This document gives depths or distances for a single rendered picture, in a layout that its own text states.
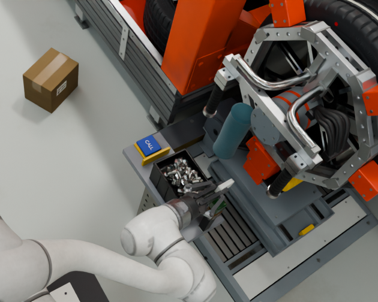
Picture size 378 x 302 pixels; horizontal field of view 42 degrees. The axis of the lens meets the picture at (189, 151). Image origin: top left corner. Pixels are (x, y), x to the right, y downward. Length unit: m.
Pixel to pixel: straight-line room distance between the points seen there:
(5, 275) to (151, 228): 0.53
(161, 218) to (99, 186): 0.99
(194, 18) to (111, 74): 1.02
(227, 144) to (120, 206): 0.67
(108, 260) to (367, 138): 0.81
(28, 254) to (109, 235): 1.30
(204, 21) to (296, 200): 0.94
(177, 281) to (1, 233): 0.49
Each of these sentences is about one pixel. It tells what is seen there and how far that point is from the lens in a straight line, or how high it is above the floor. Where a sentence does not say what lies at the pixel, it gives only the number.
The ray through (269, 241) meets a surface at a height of 0.16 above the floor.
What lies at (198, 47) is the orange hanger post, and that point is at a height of 0.80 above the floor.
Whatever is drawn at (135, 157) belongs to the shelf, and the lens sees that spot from 1.84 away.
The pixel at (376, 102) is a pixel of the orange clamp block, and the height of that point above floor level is 1.11.
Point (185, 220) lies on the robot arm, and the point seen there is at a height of 0.79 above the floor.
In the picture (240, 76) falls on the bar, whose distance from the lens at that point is 1.46.
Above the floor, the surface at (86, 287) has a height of 0.30.
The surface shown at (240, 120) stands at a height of 0.74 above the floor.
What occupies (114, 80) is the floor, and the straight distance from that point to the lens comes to 2.61.
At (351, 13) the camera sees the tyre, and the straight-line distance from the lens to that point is 1.51.
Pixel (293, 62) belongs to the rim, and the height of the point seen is 0.88.
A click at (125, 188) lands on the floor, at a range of 2.28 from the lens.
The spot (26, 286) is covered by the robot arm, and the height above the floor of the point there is 1.17.
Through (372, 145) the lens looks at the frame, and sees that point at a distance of 1.49.
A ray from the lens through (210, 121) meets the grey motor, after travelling 2.14.
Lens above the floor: 2.03
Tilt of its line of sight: 56 degrees down
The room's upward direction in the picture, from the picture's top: 23 degrees clockwise
